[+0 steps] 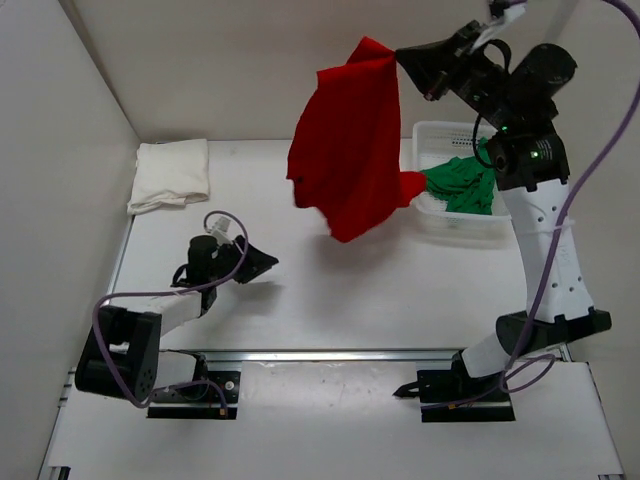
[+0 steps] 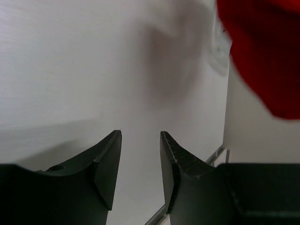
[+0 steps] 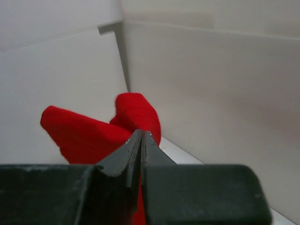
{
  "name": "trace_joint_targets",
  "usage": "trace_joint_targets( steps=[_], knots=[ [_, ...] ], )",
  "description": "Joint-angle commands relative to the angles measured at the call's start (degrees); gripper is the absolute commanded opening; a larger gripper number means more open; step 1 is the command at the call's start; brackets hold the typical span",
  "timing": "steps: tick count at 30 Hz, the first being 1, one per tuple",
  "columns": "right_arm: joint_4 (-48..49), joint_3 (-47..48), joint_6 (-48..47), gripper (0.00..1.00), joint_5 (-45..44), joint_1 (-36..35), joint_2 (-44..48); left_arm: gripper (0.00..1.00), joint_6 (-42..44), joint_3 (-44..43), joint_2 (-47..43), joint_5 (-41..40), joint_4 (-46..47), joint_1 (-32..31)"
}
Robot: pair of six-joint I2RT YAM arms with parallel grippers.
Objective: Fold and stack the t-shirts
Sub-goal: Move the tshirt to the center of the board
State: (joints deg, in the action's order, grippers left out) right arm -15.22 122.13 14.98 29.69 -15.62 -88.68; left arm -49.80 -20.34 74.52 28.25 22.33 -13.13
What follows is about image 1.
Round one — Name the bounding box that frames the red t shirt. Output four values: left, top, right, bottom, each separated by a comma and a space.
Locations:
287, 37, 427, 243

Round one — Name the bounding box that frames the aluminium rail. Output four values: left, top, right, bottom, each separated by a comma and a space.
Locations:
149, 348, 566, 365

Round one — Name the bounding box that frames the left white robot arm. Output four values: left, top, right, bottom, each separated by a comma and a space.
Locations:
74, 234, 279, 408

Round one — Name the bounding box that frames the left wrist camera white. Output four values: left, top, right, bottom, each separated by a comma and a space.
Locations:
204, 217, 232, 245

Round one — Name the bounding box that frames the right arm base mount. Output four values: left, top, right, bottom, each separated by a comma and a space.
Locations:
393, 351, 516, 423

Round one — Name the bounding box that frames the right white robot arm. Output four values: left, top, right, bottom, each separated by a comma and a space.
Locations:
396, 21, 611, 400

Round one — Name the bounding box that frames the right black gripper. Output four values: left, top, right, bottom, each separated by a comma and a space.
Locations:
395, 25, 517, 132

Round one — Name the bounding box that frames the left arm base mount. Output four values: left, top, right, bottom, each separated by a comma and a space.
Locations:
147, 349, 241, 420

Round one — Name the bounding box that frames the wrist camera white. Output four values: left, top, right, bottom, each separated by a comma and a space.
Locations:
472, 0, 527, 51
204, 217, 232, 245

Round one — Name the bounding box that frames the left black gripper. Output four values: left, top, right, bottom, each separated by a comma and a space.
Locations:
210, 234, 279, 285

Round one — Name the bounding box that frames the white plastic basket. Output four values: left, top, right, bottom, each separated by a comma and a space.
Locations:
409, 121, 511, 233

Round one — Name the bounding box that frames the white t shirt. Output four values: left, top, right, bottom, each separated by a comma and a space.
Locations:
127, 139, 211, 216

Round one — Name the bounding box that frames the green t shirt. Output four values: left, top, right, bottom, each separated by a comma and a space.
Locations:
422, 156, 496, 215

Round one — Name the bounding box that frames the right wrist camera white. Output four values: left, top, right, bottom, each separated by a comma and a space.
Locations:
472, 0, 527, 51

